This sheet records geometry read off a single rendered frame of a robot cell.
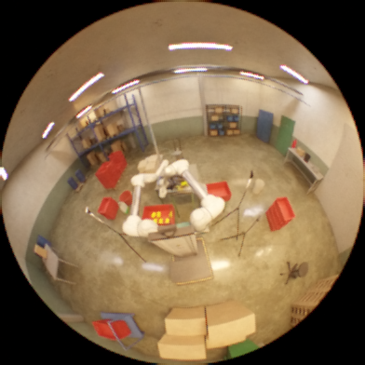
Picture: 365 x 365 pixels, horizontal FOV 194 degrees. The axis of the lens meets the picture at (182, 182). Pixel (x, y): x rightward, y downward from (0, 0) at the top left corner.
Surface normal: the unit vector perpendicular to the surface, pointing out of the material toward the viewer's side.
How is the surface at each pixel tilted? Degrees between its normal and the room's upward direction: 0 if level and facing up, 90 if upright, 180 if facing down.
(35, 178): 90
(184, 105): 90
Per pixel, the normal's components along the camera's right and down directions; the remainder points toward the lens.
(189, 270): -0.15, -0.70
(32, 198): 0.99, -0.12
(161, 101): 0.02, 0.70
